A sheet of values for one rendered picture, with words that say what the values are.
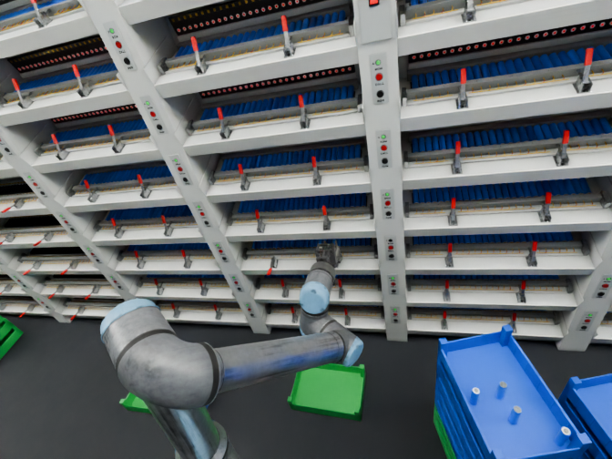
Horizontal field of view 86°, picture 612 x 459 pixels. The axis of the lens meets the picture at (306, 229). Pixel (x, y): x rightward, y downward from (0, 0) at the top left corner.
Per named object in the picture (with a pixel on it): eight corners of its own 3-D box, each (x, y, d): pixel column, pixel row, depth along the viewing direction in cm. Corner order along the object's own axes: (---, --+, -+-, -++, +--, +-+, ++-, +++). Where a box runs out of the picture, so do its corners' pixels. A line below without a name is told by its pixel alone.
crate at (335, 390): (365, 373, 147) (363, 364, 142) (361, 422, 132) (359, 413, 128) (302, 365, 157) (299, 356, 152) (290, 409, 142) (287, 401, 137)
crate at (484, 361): (582, 455, 73) (593, 442, 69) (491, 472, 75) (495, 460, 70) (504, 340, 97) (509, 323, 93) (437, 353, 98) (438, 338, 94)
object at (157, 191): (189, 204, 128) (168, 180, 117) (71, 212, 145) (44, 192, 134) (205, 167, 139) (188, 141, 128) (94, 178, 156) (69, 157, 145)
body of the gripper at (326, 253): (337, 241, 121) (331, 259, 111) (340, 261, 125) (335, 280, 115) (317, 242, 124) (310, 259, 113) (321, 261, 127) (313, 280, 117)
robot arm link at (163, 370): (153, 382, 49) (372, 338, 100) (127, 333, 57) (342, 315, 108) (129, 444, 51) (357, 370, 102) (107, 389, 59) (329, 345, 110)
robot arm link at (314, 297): (296, 312, 103) (298, 287, 98) (305, 289, 114) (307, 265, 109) (326, 319, 101) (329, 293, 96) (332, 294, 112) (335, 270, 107)
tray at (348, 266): (381, 274, 132) (379, 263, 124) (244, 274, 149) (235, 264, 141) (381, 232, 143) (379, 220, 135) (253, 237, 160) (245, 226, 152)
